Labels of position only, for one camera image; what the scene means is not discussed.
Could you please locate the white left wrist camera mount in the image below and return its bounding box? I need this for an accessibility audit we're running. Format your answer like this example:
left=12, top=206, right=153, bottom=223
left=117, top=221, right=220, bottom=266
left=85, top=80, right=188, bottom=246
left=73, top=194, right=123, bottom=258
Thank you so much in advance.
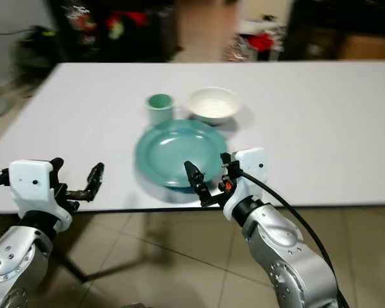
left=8, top=160, right=73, bottom=233

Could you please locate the black bag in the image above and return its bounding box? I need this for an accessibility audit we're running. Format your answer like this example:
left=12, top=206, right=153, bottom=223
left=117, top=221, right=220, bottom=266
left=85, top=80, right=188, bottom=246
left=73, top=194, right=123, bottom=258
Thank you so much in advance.
left=15, top=28, right=65, bottom=85

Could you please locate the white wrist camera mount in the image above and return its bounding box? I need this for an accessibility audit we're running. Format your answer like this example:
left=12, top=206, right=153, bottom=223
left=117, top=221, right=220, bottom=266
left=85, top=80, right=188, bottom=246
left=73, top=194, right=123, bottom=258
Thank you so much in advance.
left=8, top=160, right=73, bottom=233
left=222, top=148, right=270, bottom=221

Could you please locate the teal cup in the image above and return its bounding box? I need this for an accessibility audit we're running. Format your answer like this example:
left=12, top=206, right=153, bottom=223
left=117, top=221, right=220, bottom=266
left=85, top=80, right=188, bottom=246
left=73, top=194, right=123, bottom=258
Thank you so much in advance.
left=147, top=94, right=175, bottom=126

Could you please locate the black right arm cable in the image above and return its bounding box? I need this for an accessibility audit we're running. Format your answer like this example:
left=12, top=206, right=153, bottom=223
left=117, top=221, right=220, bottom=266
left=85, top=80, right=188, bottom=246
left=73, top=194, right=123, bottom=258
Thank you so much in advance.
left=241, top=168, right=351, bottom=308

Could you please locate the teal plate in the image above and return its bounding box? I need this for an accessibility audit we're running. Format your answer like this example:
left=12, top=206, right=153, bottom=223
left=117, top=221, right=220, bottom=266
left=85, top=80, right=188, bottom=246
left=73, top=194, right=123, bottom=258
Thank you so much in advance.
left=134, top=119, right=228, bottom=189

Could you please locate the white bowl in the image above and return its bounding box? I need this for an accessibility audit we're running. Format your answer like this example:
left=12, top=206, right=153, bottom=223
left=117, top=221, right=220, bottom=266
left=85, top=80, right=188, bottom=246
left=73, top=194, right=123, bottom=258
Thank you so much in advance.
left=185, top=87, right=243, bottom=125

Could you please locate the white table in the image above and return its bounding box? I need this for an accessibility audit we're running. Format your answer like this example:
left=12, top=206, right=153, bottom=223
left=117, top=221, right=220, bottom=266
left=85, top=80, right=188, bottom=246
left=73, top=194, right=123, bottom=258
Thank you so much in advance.
left=0, top=61, right=385, bottom=215

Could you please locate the red toy on shelf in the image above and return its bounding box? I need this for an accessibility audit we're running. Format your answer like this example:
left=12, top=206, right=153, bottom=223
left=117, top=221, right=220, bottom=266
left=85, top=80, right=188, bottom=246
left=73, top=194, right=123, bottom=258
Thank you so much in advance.
left=105, top=12, right=143, bottom=40

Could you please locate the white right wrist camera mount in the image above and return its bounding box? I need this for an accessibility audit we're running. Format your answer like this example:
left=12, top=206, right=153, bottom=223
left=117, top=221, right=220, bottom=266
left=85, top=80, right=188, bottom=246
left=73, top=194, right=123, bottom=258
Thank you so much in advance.
left=222, top=148, right=270, bottom=221

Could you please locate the dark cabinet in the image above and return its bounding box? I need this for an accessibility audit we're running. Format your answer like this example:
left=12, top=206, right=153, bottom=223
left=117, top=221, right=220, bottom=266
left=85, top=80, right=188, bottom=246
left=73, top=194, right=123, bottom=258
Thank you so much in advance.
left=282, top=0, right=385, bottom=62

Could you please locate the brown cardboard box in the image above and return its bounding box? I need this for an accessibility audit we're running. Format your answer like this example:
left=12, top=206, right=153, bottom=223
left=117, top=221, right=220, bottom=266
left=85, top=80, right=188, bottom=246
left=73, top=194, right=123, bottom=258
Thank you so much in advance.
left=340, top=35, right=385, bottom=62

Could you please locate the black table leg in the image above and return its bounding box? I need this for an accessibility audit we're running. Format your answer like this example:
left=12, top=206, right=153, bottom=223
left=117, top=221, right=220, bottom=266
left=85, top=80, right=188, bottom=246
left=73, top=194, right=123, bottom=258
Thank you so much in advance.
left=51, top=247, right=92, bottom=284

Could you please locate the black shelf cabinet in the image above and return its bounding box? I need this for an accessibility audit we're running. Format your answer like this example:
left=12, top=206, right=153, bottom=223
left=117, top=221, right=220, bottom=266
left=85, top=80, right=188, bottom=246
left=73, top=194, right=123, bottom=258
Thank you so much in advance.
left=48, top=0, right=182, bottom=64

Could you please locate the red packet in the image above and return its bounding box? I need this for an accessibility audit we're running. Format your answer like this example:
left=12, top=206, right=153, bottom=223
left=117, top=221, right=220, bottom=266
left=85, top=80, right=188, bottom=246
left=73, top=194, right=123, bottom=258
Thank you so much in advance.
left=246, top=32, right=277, bottom=53

